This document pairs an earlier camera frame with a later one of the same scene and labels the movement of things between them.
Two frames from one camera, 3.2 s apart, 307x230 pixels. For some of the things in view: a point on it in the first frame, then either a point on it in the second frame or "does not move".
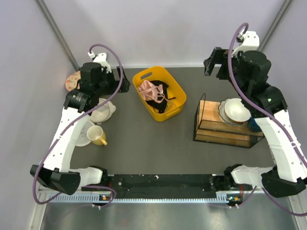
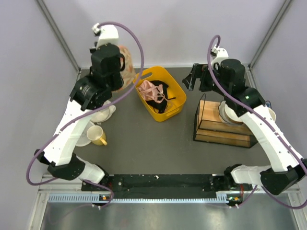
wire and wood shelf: (210, 128) does not move
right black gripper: (218, 56) → (197, 70)
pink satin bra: (151, 92) does not move
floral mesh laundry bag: (71, 81) → (128, 72)
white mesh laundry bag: (103, 112) does not move
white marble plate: (83, 139) does not move
